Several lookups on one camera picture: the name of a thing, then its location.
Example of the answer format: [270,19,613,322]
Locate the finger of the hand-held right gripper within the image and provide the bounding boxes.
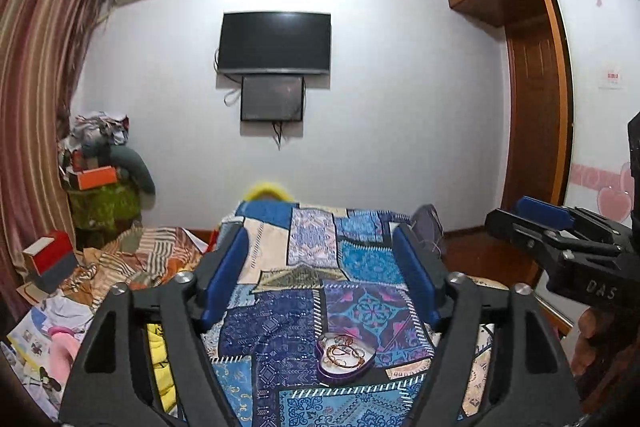
[484,208,627,269]
[516,195,637,239]

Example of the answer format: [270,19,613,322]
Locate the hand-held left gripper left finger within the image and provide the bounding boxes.
[59,227,251,427]

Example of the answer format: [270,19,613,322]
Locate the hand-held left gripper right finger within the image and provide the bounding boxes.
[392,224,584,427]

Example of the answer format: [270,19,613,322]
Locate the gold bangles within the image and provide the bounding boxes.
[324,343,369,369]

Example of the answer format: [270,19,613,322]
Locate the purple heart-shaped jewelry box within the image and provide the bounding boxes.
[315,332,377,383]

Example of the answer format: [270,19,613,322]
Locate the person's right hand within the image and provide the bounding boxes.
[571,307,622,379]

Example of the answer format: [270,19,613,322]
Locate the grey backpack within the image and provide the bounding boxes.
[412,204,446,259]

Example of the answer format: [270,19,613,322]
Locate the striped orange blanket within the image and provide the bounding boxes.
[65,227,211,309]

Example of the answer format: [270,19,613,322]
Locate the yellow cushion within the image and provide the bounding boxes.
[244,180,294,204]

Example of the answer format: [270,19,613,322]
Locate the patchwork printed bedspread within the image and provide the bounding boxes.
[200,199,501,427]

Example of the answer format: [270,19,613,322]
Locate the wooden wardrobe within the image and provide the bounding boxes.
[441,0,607,308]

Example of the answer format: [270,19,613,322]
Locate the yellow cloth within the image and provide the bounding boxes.
[144,322,179,419]

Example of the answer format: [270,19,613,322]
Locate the green patterned cloth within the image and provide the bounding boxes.
[67,182,144,236]

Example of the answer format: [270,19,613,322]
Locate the small red white label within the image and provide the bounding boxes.
[597,64,626,91]

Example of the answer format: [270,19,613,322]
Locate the orange box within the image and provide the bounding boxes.
[75,166,120,190]

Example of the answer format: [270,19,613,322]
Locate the red and grey box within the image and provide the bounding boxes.
[22,229,79,294]

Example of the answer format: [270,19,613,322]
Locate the white sliding door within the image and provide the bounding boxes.
[545,0,640,229]

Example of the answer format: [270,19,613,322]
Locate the pile of clothes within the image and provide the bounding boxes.
[56,109,131,158]

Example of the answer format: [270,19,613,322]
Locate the scattered papers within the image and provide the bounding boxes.
[4,292,97,419]

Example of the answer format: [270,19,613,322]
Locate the striped curtain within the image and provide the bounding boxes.
[0,0,117,319]

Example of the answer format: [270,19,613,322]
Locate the small black wall monitor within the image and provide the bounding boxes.
[240,75,307,124]

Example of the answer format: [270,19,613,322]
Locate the black wall television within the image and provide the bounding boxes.
[218,11,332,76]

